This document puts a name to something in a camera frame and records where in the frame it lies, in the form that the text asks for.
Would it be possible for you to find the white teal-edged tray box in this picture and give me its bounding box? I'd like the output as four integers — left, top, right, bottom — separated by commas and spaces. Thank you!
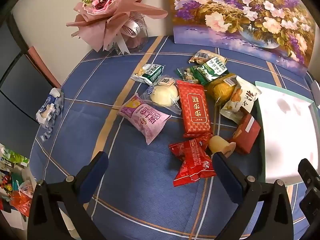
255, 81, 319, 186

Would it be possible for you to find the white bun clear packet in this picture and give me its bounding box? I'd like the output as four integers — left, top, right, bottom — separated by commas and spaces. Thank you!
140, 75, 182, 115

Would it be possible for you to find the small green cookie packet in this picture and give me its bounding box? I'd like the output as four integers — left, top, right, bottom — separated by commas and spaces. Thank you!
176, 67, 200, 84

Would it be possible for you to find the small green white candy packet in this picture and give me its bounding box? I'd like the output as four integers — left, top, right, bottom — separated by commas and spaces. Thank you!
131, 63, 164, 86

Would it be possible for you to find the green white biscuit packet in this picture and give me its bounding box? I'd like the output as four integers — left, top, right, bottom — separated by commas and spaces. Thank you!
194, 57, 228, 86

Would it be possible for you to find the long red biscuit packet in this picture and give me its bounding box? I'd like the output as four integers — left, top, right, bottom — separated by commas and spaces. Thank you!
177, 80, 211, 138

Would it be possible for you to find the beige cracker packet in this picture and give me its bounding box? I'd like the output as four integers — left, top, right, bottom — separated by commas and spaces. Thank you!
189, 49, 227, 64

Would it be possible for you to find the pink flower bouquet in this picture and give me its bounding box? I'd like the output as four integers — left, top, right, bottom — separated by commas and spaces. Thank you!
66, 0, 168, 55

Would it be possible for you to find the white pastry packet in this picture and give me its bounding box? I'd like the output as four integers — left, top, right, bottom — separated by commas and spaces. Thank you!
220, 76, 261, 124

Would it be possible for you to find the yellow jelly cup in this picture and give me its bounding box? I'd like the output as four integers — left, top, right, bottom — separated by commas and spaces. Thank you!
208, 135, 236, 158

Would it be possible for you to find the crumpled blue white wrapper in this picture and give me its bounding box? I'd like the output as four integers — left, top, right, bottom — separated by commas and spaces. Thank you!
36, 88, 64, 141

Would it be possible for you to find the colourful clutter pile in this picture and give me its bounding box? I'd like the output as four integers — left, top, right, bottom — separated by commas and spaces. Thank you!
1, 145, 34, 217

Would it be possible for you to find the yellow cake clear packet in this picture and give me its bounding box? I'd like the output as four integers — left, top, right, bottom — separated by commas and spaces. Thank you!
207, 73, 237, 105

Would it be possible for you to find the dark red snack box packet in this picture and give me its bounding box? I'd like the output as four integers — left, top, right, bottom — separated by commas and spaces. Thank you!
228, 114, 261, 154

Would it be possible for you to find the floral oil painting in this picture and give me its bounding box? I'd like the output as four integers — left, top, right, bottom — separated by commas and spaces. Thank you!
169, 0, 316, 76

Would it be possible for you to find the red crinkled candy packet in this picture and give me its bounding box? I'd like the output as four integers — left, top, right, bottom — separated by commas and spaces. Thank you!
169, 133, 216, 187

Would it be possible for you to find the pink bread packet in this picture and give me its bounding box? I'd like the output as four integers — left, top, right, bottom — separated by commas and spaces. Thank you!
117, 93, 171, 145

